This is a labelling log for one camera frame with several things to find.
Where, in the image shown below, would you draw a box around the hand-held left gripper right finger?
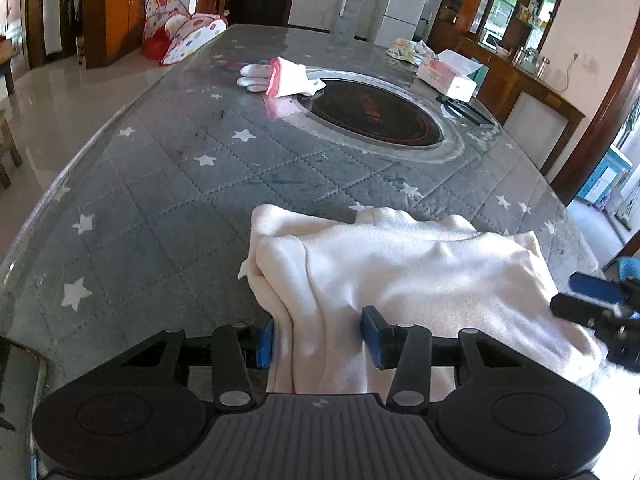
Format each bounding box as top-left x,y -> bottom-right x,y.
361,305 -> 521,413

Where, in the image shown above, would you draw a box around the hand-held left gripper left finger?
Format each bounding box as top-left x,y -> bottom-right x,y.
120,319 -> 275,409

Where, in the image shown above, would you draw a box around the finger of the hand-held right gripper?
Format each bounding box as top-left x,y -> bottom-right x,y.
550,293 -> 623,332
569,272 -> 640,307

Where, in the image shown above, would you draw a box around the white towel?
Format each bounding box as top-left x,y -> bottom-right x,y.
237,205 -> 603,396

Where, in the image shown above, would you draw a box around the wooden sideboard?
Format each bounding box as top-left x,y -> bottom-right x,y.
455,35 -> 586,177

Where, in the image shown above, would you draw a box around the round black built-in cooktop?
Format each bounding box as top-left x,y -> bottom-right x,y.
287,69 -> 463,163

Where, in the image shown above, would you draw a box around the dark smartphone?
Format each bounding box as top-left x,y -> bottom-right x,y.
0,337 -> 48,480

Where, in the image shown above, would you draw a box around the white and red tissue box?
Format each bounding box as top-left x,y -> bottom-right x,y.
416,50 -> 483,101

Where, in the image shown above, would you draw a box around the white gloves with pink cuff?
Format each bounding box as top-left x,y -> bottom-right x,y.
236,57 -> 327,99

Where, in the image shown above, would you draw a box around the folded printed cloth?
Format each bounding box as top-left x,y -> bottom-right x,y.
386,37 -> 439,66

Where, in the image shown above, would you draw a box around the wooden display cabinet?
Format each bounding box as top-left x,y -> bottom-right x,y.
427,0 -> 573,56

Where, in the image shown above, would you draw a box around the polka dot play tent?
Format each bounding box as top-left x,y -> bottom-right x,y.
141,0 -> 228,67

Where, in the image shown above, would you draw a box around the wooden stool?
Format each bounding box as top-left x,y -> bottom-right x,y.
0,107 -> 24,190

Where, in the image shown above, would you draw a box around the water dispenser with blue bottle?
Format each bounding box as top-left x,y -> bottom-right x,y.
332,0 -> 371,41

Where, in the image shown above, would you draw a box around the white refrigerator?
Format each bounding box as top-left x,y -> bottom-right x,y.
374,0 -> 435,49

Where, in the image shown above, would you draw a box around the tall wooden shelf cabinet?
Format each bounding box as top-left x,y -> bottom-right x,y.
80,0 -> 149,70

